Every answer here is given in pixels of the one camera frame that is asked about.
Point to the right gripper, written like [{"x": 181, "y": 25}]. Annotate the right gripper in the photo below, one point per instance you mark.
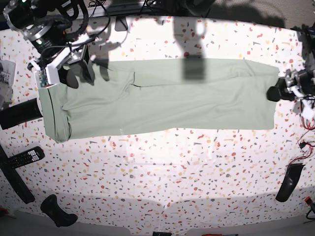
[{"x": 66, "y": 53}]

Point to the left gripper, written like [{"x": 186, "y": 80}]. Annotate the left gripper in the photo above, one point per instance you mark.
[{"x": 299, "y": 84}]

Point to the light green T-shirt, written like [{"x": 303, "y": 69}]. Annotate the light green T-shirt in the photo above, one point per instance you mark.
[{"x": 133, "y": 97}]

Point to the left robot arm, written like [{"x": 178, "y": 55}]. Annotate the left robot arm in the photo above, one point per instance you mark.
[{"x": 307, "y": 36}]

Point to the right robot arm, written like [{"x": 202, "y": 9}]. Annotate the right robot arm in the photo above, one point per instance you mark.
[{"x": 57, "y": 29}]

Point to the black cylinder speaker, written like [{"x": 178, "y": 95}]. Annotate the black cylinder speaker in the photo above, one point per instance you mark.
[{"x": 20, "y": 113}]

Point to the grey monitor stand base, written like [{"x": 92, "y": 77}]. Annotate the grey monitor stand base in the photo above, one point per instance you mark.
[{"x": 121, "y": 24}]

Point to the black TV remote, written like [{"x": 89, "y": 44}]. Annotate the black TV remote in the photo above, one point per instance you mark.
[{"x": 27, "y": 157}]

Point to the long black bar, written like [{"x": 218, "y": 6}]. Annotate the long black bar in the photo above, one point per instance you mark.
[{"x": 15, "y": 180}]

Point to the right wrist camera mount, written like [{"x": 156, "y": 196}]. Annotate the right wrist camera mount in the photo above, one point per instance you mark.
[{"x": 48, "y": 76}]

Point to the black curved handle right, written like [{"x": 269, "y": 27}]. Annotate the black curved handle right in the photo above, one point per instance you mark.
[{"x": 290, "y": 181}]

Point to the black curved handle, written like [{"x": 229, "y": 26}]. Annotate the black curved handle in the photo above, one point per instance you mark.
[
  {"x": 290, "y": 181},
  {"x": 51, "y": 208}
]

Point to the black curved handle left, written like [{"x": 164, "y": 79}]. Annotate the black curved handle left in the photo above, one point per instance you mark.
[{"x": 51, "y": 208}]

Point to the red handled screwdriver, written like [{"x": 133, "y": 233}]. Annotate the red handled screwdriver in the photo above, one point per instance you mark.
[{"x": 220, "y": 235}]

